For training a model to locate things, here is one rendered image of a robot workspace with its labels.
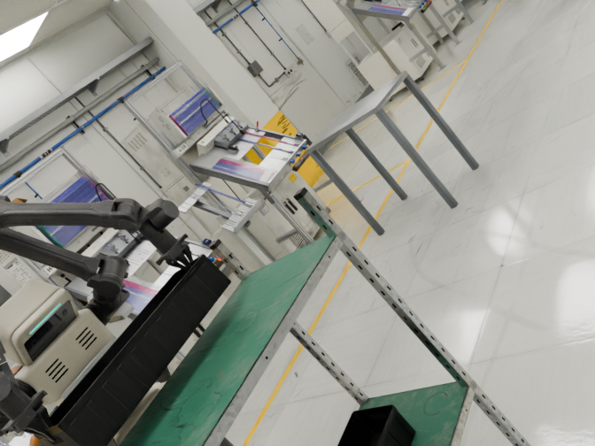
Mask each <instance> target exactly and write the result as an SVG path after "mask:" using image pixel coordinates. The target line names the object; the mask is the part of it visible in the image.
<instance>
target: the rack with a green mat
mask: <svg viewBox="0 0 595 446"><path fill-rule="evenodd" d="M293 197H294V198H295V199H296V200H297V202H298V203H299V204H300V205H301V206H302V207H303V208H304V209H305V211H306V212H307V213H308V214H309V215H310V216H311V218H312V219H313V220H314V221H315V222H316V223H317V224H318V226H319V227H320V228H321V229H322V230H323V231H324V233H325V234H326V236H324V237H322V238H321V239H319V240H317V241H315V242H312V243H310V244H308V245H306V246H305V247H303V248H301V249H299V250H296V251H294V252H292V253H290V254H289V255H287V256H285V257H283V258H280V259H278V260H276V261H274V262H273V263H271V264H269V265H265V266H263V267H261V268H260V269H258V270H256V271H254V272H252V273H251V272H250V271H249V270H248V269H247V268H246V267H245V266H244V265H243V264H242V263H241V262H240V261H239V259H238V258H237V257H236V256H235V255H234V254H233V253H232V252H231V251H230V250H229V249H228V248H227V247H226V246H225V245H224V243H223V242H222V241H221V240H220V239H218V240H216V241H214V242H213V243H212V244H211V246H210V249H211V250H212V251H213V252H214V253H215V254H216V255H217V256H218V257H219V258H220V259H221V260H222V261H223V262H224V263H225V264H226V266H227V267H228V268H229V269H230V270H231V271H232V272H233V273H234V274H235V275H236V276H237V277H238V278H239V279H240V280H241V283H240V284H239V285H238V287H237V288H236V290H235V291H234V292H233V294H232V295H231V296H230V298H229V299H228V300H227V302H226V303H225V304H224V305H223V306H222V308H221V309H220V311H219V312H218V313H217V315H216V316H215V317H214V319H213V320H212V322H211V323H210V324H209V326H208V327H207V328H206V330H205V331H204V332H203V333H202V335H201V336H200V337H199V339H198V340H197V342H196V343H195V344H194V346H193V347H192V348H191V350H190V351H189V353H188V354H187V355H186V357H185V358H184V359H183V360H182V361H181V363H180V364H179V365H178V367H177V368H176V369H175V371H174V372H173V374H172V375H171V376H170V378H169V379H168V381H167V382H166V384H165V385H164V386H163V388H162V389H161V390H160V391H159V392H158V394H157V395H156V396H155V398H154V399H153V400H152V402H151V403H150V405H149V406H148V407H147V409H146V410H145V411H144V413H143V414H142V416H141V417H140V418H139V420H137V421H136V423H135V424H134V426H133V427H132V429H131V430H130V431H129V433H128V434H127V436H126V437H125V438H124V440H123V441H122V442H121V444H120V445H119V446H220V444H221V442H222V440H223V439H224V437H225V435H226V434H227V432H228V430H229V429H230V428H231V426H232V424H233V423H234V421H235V419H236V417H237V416H238V414H239V412H240V411H241V410H242V408H243V406H244V404H245V403H246V401H247V400H248V398H249V396H250V395H251V392H252V391H253V390H254V388H255V387H256V385H257V384H258V382H259V380H260V378H261V376H262V375H263V373H264V371H265V370H266V369H267V367H268V365H269V364H270V362H271V360H272V359H273V357H274V355H275V353H276V352H277V351H278V349H279V348H280V346H281V344H282V342H283V340H284V339H285V337H286V336H287V334H288V332H291V333H292V334H293V335H294V336H295V337H296V338H297V340H298V341H299V342H300V343H301V344H302V345H303V346H304V347H305V348H306V349H307V350H308V351H309V352H310V353H311V354H312V355H313V356H314V358H315V359H316V360H317V361H318V362H319V363H320V364H321V365H322V366H323V367H324V368H325V369H326V370H327V371H328V372H329V373H330V374H331V375H332V377H333V378H334V379H335V380H336V381H337V382H338V383H339V384H340V385H341V386H342V387H343V388H344V389H345V390H346V391H347V392H348V393H349V394H350V396H351V397H352V398H353V399H354V400H355V401H356V402H357V403H358V404H359V405H360V407H359V410H364V409H368V408H374V407H379V406H384V405H389V404H394V405H395V407H396V408H397V409H398V412H399V413H400V414H401V415H402V416H403V417H404V419H405V420H406V421H407V422H408V423H409V424H410V425H411V427H412V428H413V429H414V430H415V435H414V438H413V441H412V444H411V446H460V441H461V438H462V435H463V432H464V429H465V425H466V423H467V419H468V414H469V411H470V408H471V404H472V402H473V401H474V402H475V403H476V404H477V405H478V406H479V407H480V409H481V410H482V411H483V412H484V413H485V414H486V415H487V417H488V418H489V419H490V420H491V421H492V422H493V424H494V425H495V426H496V427H497V428H498V429H499V430H500V432H501V433H502V434H503V435H504V436H505V437H506V438H507V440H508V441H509V442H510V443H512V444H513V446H531V445H530V444H529V443H528V442H527V441H526V440H525V438H524V437H523V436H522V435H521V434H520V433H519V431H518V430H517V429H516V428H515V427H514V426H513V424H512V423H511V422H510V421H509V420H508V419H507V418H506V416H505V415H504V414H503V413H502V412H501V411H500V409H499V408H498V407H497V406H496V405H495V404H494V403H493V402H492V401H491V400H490V399H489V397H488V396H487V395H486V394H485V393H484V392H483V391H482V389H481V388H480V387H479V386H478V385H477V383H476V382H475V381H474V380H473V379H472V378H471V377H470V376H469V374H468V373H467V372H466V371H465V370H464V368H463V367H462V366H461V365H460V364H459V363H458V361H457V360H456V359H455V358H454V357H453V356H452V354H451V353H450V352H449V351H448V350H447V349H446V348H445V346H444V345H443V344H442V343H441V342H440V341H439V340H438V339H437V338H436V337H435V336H434V335H433V333H432V332H431V331H430V330H429V329H428V328H427V326H426V325H425V324H424V323H423V322H422V321H421V319H420V318H419V317H418V316H417V315H416V314H415V313H414V311H413V310H412V309H411V308H410V307H409V306H408V304H407V303H406V302H405V301H404V300H403V299H402V297H401V296H400V295H399V294H398V293H397V292H396V290H395V289H394V288H393V287H392V286H391V285H390V284H389V283H388V282H387V281H386V280H385V279H384V277H383V276H382V275H381V274H380V273H379V272H378V270H377V269H376V268H375V267H374V266H373V265H372V263H371V262H370V261H369V260H368V259H367V258H366V256H365V255H364V254H363V253H362V252H361V251H360V250H359V248H358V247H357V246H356V245H355V244H354V243H353V241H352V240H351V239H350V238H349V237H348V236H347V234H346V233H345V232H344V231H343V229H341V227H340V226H338V225H337V223H336V222H335V221H334V220H333V219H332V218H331V217H330V216H329V215H328V213H327V212H326V211H325V210H324V209H323V208H322V206H321V205H320V204H319V203H318V202H317V201H316V199H315V198H314V197H313V196H312V195H311V193H310V192H309V191H308V190H307V189H306V188H305V187H303V188H301V189H300V190H298V191H297V193H296V194H295V195H294V196H293ZM339 250H341V251H342V252H343V253H344V255H345V256H346V257H347V258H348V259H349V260H350V261H351V262H352V264H353V265H354V266H355V267H356V268H357V269H358V270H359V272H360V273H361V274H362V275H363V276H364V277H365V279H366V280H367V281H368V282H369V283H370V284H371V285H372V287H373V288H374V289H375V290H376V291H377V292H378V293H379V295H380V296H381V297H382V298H383V299H384V300H385V302H386V303H387V304H388V305H389V306H390V307H391V308H392V310H393V311H394V312H395V313H396V314H397V315H398V316H399V317H400V318H401V319H402V320H403V321H404V322H405V323H406V325H407V326H408V327H409V328H410V329H411V330H412V331H413V333H414V334H415V335H416V336H417V337H418V338H419V340H420V341H421V342H422V343H423V344H424V345H425V346H426V348H427V349H428V350H429V351H430V352H431V353H432V354H433V356H434V357H435V358H436V359H437V360H438V361H439V363H440V364H441V365H442V366H443V367H444V368H445V369H446V371H447V372H448V373H449V374H450V375H451V376H452V377H453V378H454V379H455V380H456V381H454V382H449V383H445V384H440V385H436V386H431V387H426V388H417V389H413V390H408V391H403V392H398V393H394V394H389V395H385V396H376V397H371V398H369V397H368V396H367V395H366V394H365V393H364V392H363V391H362V390H361V389H360V388H359V387H358V386H357V385H356V383H355V382H354V381H353V380H352V379H351V378H350V377H349V376H348V375H347V374H346V373H345V372H344V371H343V370H342V369H341V367H340V366H339V365H338V364H337V363H336V362H335V361H334V360H333V359H332V358H331V357H330V356H329V355H328V354H327V352H326V351H325V350H324V349H323V348H322V347H321V346H320V345H319V344H318V343H317V342H316V341H315V340H314V339H313V338H312V337H311V336H310V335H309V334H308V333H307V332H306V331H305V330H304V329H303V328H302V327H301V326H300V325H299V324H298V322H297V318H298V316H299V314H300V312H301V311H302V310H303V308H304V307H305V305H306V303H307V301H308V300H309V298H310V296H311V295H312V293H313V292H314V290H315V289H316V287H317V285H318V284H319V282H320V280H321V278H322V276H323V275H324V273H325V272H326V271H327V269H328V267H329V265H330V264H331V262H332V261H333V259H334V257H335V256H336V254H337V252H338V251H339Z"/></svg>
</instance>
